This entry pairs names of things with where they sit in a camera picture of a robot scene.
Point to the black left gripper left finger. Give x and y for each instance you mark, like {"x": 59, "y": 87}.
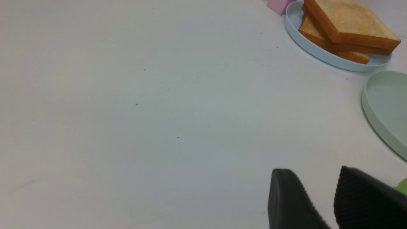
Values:
{"x": 289, "y": 206}

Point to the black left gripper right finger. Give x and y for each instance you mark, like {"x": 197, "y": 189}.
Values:
{"x": 363, "y": 202}

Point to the toast slice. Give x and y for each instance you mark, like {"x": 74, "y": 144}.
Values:
{"x": 347, "y": 22}
{"x": 350, "y": 47}
{"x": 317, "y": 36}

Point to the green cube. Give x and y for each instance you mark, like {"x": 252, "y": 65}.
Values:
{"x": 402, "y": 186}

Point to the light green plate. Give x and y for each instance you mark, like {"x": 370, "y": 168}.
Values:
{"x": 384, "y": 101}

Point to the light blue plate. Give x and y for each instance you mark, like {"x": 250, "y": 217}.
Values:
{"x": 293, "y": 20}

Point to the pink cube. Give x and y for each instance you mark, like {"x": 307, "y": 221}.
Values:
{"x": 279, "y": 6}

